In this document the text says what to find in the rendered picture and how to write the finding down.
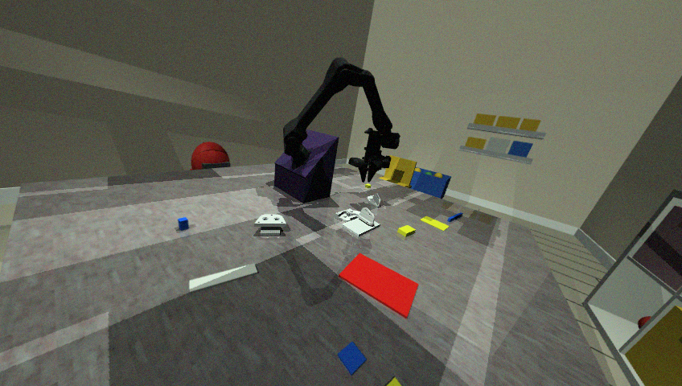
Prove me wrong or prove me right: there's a pale grey flat bar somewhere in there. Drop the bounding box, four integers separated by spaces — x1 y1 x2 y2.
190 264 257 294

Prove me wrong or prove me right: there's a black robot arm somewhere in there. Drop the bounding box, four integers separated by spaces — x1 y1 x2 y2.
283 57 400 168

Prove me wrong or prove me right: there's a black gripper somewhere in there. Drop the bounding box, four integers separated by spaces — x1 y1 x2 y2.
348 146 381 183

